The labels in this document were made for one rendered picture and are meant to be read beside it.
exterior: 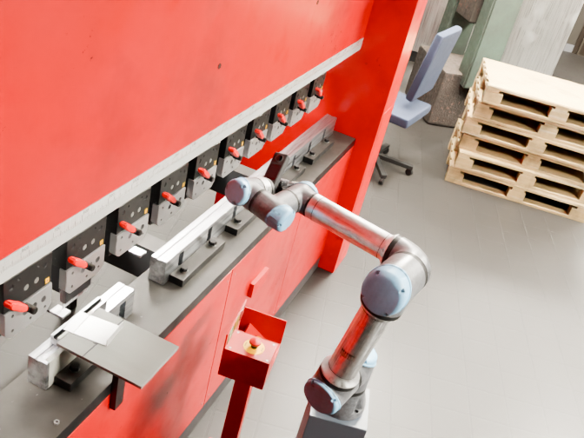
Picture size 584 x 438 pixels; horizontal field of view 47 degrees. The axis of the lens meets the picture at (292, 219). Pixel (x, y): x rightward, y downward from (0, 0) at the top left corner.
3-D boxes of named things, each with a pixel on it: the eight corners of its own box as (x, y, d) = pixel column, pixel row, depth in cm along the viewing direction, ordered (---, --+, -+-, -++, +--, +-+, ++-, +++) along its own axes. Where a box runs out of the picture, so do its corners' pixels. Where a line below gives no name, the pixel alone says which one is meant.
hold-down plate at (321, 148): (312, 165, 324) (313, 159, 322) (301, 161, 325) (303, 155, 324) (333, 145, 349) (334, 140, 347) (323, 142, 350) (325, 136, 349)
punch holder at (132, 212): (115, 260, 181) (120, 209, 173) (89, 248, 183) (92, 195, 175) (146, 235, 193) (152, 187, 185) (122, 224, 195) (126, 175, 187)
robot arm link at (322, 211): (451, 249, 177) (301, 169, 196) (434, 265, 168) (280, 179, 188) (435, 283, 183) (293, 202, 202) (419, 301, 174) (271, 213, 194)
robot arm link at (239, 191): (240, 213, 181) (217, 195, 184) (260, 210, 191) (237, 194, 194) (253, 189, 179) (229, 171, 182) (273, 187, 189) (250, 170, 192)
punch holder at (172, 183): (155, 228, 198) (162, 180, 189) (131, 217, 200) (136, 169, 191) (182, 209, 210) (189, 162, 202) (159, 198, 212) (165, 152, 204)
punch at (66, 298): (65, 310, 174) (67, 282, 169) (59, 307, 175) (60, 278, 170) (89, 291, 183) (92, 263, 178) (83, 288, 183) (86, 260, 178)
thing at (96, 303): (59, 347, 178) (60, 339, 176) (50, 342, 179) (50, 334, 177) (106, 308, 194) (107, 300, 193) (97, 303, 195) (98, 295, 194)
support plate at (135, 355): (141, 389, 169) (141, 387, 169) (56, 345, 175) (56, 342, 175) (178, 348, 184) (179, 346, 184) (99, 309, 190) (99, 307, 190)
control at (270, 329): (262, 390, 223) (273, 350, 214) (217, 374, 225) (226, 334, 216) (278, 352, 240) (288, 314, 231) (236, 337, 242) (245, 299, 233)
